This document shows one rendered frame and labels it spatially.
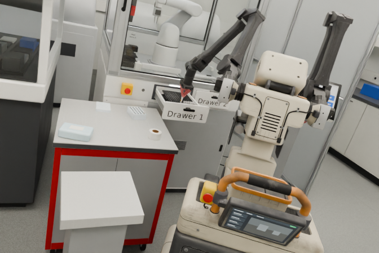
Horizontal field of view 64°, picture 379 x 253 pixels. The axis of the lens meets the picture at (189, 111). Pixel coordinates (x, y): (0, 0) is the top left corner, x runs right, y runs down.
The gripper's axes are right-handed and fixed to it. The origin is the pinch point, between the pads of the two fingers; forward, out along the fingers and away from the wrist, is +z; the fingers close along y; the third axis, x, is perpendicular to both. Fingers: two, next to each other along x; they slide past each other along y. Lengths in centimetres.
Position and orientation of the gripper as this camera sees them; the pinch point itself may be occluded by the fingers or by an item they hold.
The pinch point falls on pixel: (183, 95)
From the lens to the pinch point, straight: 191.7
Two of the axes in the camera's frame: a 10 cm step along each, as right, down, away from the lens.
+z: -3.1, 8.2, 4.8
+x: -9.1, -1.1, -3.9
